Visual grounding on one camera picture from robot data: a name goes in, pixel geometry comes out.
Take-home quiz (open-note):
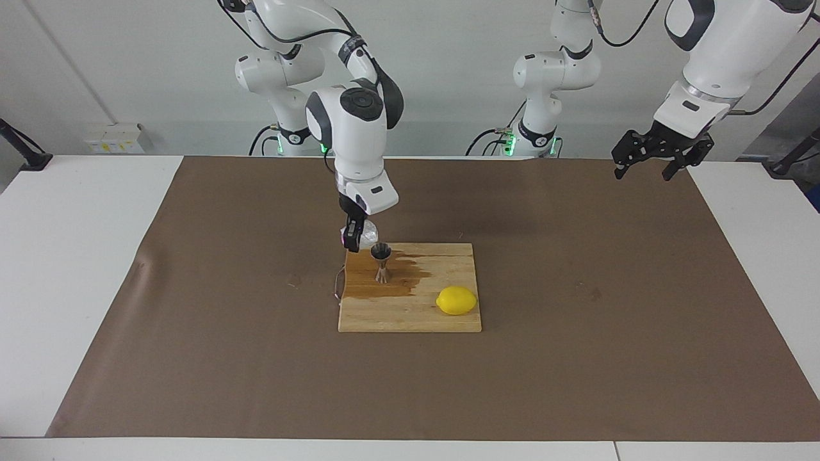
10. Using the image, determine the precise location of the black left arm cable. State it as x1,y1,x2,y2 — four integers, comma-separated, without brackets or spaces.
589,0,820,117

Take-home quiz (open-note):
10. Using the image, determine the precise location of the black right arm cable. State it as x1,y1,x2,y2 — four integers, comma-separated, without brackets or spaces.
218,0,359,49

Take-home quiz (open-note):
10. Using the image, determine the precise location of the black clamp stand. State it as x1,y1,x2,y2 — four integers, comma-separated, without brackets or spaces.
0,118,53,172
769,128,820,178

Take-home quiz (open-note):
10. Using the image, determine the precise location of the yellow lemon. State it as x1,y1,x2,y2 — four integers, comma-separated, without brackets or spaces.
436,286,479,316

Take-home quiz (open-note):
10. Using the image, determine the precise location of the white wall outlet box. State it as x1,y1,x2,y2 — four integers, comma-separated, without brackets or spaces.
85,124,147,154

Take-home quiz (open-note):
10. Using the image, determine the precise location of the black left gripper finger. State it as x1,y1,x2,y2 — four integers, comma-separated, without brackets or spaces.
662,141,715,182
611,130,645,180

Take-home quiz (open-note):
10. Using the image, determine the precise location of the wooden cutting board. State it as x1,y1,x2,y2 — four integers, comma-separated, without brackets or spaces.
334,242,482,334

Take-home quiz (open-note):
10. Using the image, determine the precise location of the brown paper table mat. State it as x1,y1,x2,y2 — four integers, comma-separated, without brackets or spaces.
46,156,820,442

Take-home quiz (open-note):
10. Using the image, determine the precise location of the small clear plastic cup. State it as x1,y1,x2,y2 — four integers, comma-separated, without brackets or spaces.
354,218,379,250

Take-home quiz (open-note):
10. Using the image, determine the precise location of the steel double jigger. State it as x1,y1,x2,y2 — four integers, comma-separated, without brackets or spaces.
370,242,393,284

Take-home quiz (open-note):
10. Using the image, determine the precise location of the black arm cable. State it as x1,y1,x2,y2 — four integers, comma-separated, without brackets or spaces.
589,0,820,117
218,0,359,49

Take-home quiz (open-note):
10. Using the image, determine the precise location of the black base cable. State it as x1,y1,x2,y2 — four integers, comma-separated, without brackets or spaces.
249,125,277,156
466,127,513,156

